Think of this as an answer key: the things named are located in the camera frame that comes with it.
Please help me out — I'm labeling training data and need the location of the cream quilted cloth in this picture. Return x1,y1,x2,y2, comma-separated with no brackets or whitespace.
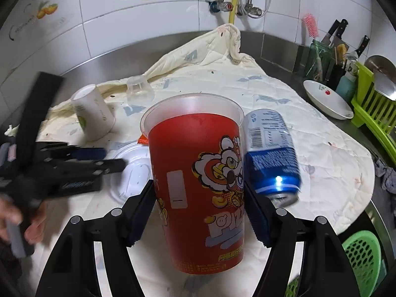
37,24,375,297

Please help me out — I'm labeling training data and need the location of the teal bottle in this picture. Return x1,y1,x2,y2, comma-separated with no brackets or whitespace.
336,71,358,102

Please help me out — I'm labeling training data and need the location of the metal water valve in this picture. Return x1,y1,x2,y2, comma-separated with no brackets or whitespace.
238,2,263,18
208,0,234,14

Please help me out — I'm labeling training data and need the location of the black handled knife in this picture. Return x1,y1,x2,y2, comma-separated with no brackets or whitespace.
353,35,371,60
332,19,349,45
320,19,341,45

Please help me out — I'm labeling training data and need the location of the white paper cup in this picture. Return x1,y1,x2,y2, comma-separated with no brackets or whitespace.
71,83,116,141

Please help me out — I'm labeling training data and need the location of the large red printed cup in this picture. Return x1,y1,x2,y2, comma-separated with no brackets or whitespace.
139,93,248,274

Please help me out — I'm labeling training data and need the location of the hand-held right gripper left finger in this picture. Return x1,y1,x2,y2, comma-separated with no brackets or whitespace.
35,178,155,297

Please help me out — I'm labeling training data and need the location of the grey rag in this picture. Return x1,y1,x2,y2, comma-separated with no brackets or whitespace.
373,158,396,194

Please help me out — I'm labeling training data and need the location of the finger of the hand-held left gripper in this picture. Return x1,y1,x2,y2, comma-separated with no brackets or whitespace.
57,158,126,177
39,142,108,162

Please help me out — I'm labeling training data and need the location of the small clear plastic cup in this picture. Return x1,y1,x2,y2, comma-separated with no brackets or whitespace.
126,75,155,102

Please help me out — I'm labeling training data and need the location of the pink brush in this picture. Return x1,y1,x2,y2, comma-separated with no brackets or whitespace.
301,13,319,40

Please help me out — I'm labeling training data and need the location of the blue soda can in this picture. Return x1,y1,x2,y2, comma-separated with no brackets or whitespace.
241,108,302,206

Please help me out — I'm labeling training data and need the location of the green translucent utensil holder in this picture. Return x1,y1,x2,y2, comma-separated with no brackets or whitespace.
309,40,336,78

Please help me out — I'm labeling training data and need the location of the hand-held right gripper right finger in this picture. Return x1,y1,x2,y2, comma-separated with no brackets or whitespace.
243,178,359,297

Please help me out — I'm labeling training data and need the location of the white shallow bowl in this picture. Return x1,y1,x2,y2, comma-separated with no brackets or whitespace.
302,80,354,121

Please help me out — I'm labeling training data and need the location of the person's left hand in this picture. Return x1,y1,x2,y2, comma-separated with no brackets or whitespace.
0,196,48,245

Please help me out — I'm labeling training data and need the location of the white plastic lid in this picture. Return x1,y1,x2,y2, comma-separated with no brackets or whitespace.
110,144,153,203

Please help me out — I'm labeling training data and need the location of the round metal lid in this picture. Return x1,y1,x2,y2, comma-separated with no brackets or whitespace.
368,55,396,78

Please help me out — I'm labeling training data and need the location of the black utensil container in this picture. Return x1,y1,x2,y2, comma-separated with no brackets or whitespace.
328,62,347,90

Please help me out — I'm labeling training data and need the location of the green mesh basket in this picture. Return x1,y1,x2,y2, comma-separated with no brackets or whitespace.
285,230,390,297

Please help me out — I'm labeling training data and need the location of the green dish rack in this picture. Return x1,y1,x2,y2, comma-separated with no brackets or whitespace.
351,61,396,150

